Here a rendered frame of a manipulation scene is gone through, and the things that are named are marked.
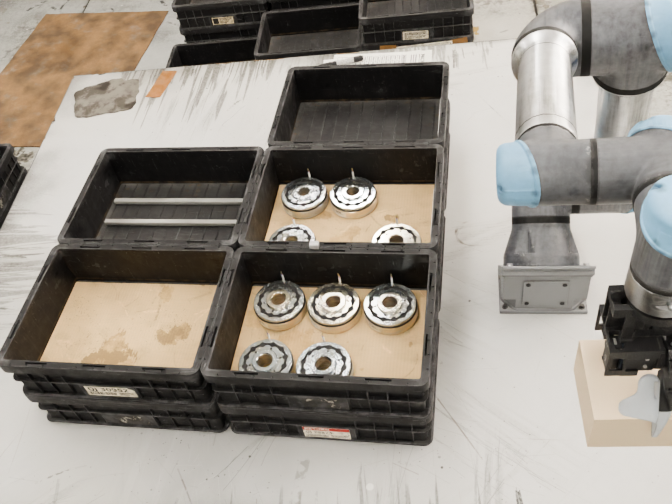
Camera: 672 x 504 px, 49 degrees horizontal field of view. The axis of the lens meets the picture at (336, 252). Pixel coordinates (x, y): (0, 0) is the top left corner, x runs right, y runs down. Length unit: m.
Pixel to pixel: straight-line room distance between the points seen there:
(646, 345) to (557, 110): 0.30
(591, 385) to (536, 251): 0.52
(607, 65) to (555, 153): 0.37
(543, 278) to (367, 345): 0.38
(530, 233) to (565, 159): 0.67
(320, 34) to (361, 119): 1.22
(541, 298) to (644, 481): 0.39
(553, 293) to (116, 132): 1.34
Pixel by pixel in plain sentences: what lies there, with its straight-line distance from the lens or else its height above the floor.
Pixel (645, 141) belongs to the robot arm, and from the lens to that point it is 0.88.
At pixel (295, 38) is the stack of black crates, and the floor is 0.38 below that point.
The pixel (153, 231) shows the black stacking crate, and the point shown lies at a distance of 1.73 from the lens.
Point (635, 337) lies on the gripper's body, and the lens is 0.94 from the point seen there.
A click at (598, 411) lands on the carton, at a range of 1.01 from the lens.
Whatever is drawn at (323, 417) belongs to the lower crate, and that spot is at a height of 0.80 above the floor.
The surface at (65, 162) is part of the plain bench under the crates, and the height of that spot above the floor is 0.70.
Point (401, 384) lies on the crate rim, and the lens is 1.24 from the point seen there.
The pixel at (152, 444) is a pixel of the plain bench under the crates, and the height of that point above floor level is 0.70.
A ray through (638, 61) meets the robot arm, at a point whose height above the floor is 1.31.
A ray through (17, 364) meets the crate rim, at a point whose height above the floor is 0.93.
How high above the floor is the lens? 1.99
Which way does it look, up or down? 48 degrees down
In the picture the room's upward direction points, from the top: 12 degrees counter-clockwise
